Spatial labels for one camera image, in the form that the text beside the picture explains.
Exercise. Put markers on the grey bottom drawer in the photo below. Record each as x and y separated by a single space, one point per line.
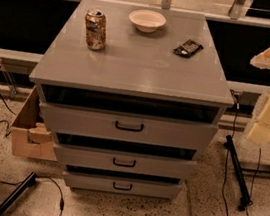
121 185

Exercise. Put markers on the grey middle drawer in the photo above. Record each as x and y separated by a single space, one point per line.
124 161

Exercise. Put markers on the grey drawer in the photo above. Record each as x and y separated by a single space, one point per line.
121 185
126 127
124 161

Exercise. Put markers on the grey top drawer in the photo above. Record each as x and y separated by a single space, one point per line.
126 127

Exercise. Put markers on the black snack packet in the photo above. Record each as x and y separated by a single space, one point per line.
188 49

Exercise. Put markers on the grey drawer cabinet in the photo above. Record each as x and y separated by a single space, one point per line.
137 74

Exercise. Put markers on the cardboard box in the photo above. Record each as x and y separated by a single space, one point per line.
30 138

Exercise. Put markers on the crumpled orange soda can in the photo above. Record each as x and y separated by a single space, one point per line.
95 22

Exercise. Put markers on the white paper bowl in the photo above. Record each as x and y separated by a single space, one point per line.
147 20

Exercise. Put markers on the black stand leg right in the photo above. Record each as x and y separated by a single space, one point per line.
245 196

